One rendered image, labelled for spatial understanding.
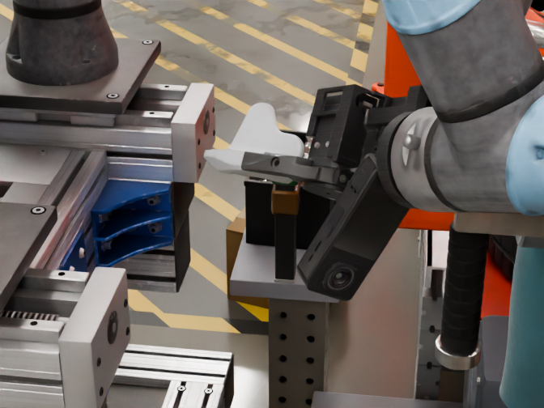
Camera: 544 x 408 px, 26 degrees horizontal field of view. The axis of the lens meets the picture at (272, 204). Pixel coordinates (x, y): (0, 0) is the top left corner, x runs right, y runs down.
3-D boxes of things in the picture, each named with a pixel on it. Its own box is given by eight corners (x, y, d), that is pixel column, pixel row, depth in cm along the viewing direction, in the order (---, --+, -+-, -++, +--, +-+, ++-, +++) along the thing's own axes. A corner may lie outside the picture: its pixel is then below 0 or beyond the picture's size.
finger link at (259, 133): (220, 101, 98) (321, 116, 95) (202, 169, 98) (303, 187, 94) (205, 90, 96) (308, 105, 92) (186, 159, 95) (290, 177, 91)
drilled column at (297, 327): (322, 433, 218) (327, 238, 198) (269, 428, 220) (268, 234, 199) (326, 399, 227) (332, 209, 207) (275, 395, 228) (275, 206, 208)
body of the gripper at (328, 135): (384, 118, 98) (481, 109, 87) (359, 218, 96) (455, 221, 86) (309, 88, 94) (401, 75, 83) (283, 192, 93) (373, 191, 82)
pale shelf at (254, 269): (338, 303, 181) (339, 286, 179) (229, 295, 183) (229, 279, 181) (357, 175, 218) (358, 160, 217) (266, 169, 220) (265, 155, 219)
